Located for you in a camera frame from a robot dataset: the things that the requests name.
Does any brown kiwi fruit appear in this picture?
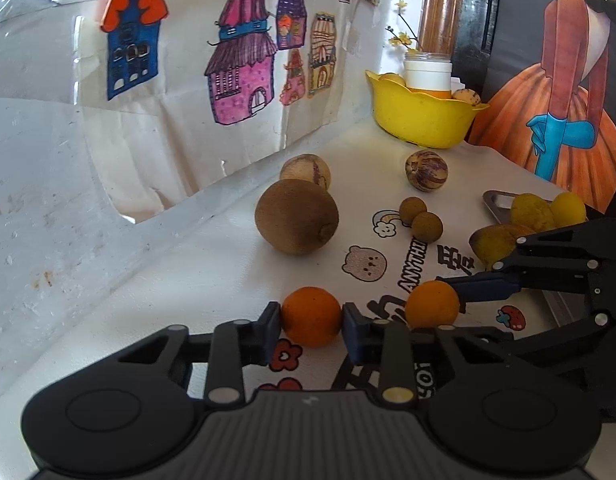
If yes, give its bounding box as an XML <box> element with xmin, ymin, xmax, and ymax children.
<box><xmin>254</xmin><ymin>179</ymin><xmax>340</xmax><ymax>256</ymax></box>

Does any white jar with flowers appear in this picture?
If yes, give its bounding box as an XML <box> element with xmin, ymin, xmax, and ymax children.
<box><xmin>385</xmin><ymin>0</ymin><xmax>452</xmax><ymax>99</ymax></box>

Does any brown longan fruit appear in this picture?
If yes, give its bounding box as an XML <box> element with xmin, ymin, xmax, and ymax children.
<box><xmin>411</xmin><ymin>211</ymin><xmax>444</xmax><ymax>244</ymax></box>
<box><xmin>399</xmin><ymin>196</ymin><xmax>427</xmax><ymax>226</ymax></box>

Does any pale striped pepino melon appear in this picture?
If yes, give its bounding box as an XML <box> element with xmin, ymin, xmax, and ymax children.
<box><xmin>279</xmin><ymin>154</ymin><xmax>332</xmax><ymax>191</ymax></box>

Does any yellow fruit in bowl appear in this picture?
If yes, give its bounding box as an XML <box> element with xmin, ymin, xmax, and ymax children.
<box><xmin>380</xmin><ymin>73</ymin><xmax>406</xmax><ymax>86</ymax></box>

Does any colourful houses drawing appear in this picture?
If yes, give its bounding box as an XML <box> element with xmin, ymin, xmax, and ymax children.
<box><xmin>75</xmin><ymin>0</ymin><xmax>359</xmax><ymax>214</ymax></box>

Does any brown longan fruit front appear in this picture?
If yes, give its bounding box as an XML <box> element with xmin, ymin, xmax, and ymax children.
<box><xmin>411</xmin><ymin>211</ymin><xmax>444</xmax><ymax>244</ymax></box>

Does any yellow plastic bowl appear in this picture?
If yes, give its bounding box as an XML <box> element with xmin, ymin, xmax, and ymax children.
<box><xmin>366</xmin><ymin>70</ymin><xmax>489</xmax><ymax>150</ymax></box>

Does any brown wooden door frame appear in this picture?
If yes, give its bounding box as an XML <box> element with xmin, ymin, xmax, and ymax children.
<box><xmin>419</xmin><ymin>0</ymin><xmax>462</xmax><ymax>56</ymax></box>

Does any yellow lemon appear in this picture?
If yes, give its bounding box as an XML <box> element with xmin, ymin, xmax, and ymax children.
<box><xmin>550</xmin><ymin>192</ymin><xmax>587</xmax><ymax>228</ymax></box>

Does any purple striped pepino melon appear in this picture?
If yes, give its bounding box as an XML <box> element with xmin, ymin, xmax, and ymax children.
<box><xmin>404</xmin><ymin>150</ymin><xmax>448</xmax><ymax>192</ymax></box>

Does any small orange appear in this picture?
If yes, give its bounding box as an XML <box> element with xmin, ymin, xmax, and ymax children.
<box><xmin>281</xmin><ymin>286</ymin><xmax>342</xmax><ymax>348</ymax></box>
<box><xmin>404</xmin><ymin>281</ymin><xmax>460</xmax><ymax>328</ymax></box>

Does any metal baking tray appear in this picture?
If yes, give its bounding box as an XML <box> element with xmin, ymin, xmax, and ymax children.
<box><xmin>481</xmin><ymin>188</ymin><xmax>589</xmax><ymax>326</ymax></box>

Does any striped melon in bowl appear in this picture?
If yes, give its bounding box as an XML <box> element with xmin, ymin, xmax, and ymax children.
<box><xmin>452</xmin><ymin>88</ymin><xmax>482</xmax><ymax>106</ymax></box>

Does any girl in orange dress poster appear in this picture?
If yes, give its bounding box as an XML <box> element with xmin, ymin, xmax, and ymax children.
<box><xmin>466</xmin><ymin>0</ymin><xmax>616</xmax><ymax>212</ymax></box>

